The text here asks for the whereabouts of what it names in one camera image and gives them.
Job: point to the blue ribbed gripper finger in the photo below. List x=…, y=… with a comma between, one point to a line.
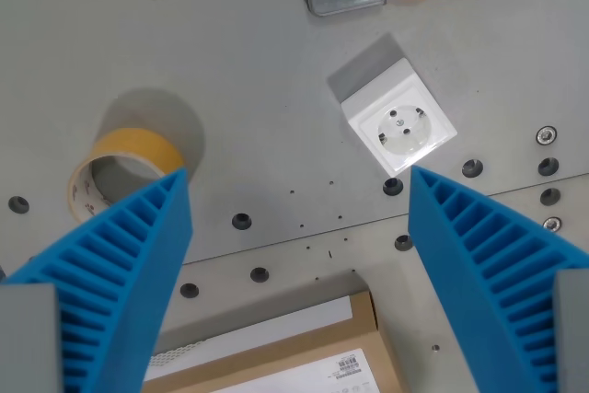
x=483, y=246
x=119, y=250

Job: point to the silver hex screw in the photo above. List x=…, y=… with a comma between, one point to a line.
x=552, y=223
x=546, y=135

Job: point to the yellow adhesive tape roll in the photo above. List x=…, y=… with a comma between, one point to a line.
x=122, y=167

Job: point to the brown cardboard box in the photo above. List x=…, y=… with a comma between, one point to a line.
x=294, y=351

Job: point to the white wall socket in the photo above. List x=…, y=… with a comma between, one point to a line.
x=401, y=122

